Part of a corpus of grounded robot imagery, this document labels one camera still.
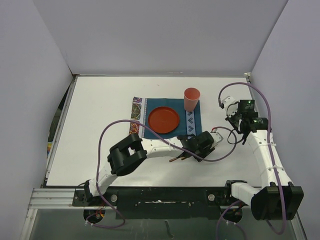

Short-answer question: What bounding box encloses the blue patterned placemat cloth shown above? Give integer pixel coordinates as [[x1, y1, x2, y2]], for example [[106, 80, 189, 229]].
[[130, 97, 202, 139]]

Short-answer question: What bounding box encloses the red round plate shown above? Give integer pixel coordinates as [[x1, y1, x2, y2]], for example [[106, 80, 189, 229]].
[[147, 106, 180, 134]]

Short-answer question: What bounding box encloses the pink plastic cup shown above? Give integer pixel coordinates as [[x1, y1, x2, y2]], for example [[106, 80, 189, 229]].
[[184, 87, 201, 112]]

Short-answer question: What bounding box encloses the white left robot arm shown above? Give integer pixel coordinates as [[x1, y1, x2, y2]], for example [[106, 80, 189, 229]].
[[83, 131, 223, 206]]

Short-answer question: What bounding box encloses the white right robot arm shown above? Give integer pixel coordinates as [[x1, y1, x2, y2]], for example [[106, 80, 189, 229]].
[[221, 96, 304, 221]]

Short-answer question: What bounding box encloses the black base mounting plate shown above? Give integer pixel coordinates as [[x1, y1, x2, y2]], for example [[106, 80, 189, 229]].
[[72, 187, 245, 229]]

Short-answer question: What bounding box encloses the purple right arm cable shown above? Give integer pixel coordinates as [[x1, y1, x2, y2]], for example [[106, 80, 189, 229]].
[[216, 82, 287, 240]]

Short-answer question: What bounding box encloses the aluminium front rail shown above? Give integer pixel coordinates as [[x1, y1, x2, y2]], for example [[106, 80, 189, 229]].
[[28, 186, 236, 209]]

